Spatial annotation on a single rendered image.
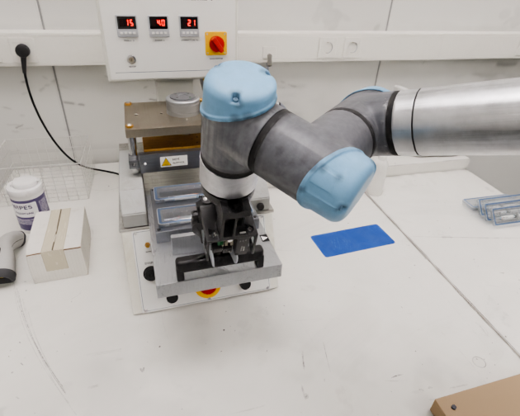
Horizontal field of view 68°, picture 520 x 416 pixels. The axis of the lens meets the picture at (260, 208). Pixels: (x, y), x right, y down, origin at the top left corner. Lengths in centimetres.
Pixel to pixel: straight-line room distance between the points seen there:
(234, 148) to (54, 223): 78
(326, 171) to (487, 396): 60
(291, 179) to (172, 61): 74
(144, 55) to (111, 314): 62
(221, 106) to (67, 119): 120
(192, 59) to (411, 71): 103
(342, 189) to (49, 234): 84
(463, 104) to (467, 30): 150
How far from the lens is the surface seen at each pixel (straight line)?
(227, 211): 47
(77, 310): 98
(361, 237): 118
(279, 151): 37
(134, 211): 86
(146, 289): 91
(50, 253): 102
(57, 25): 148
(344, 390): 82
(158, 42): 106
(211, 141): 42
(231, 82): 39
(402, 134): 45
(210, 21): 106
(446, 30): 187
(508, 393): 89
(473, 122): 43
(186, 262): 64
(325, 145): 37
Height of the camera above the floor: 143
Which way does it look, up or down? 33 degrees down
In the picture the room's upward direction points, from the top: 3 degrees clockwise
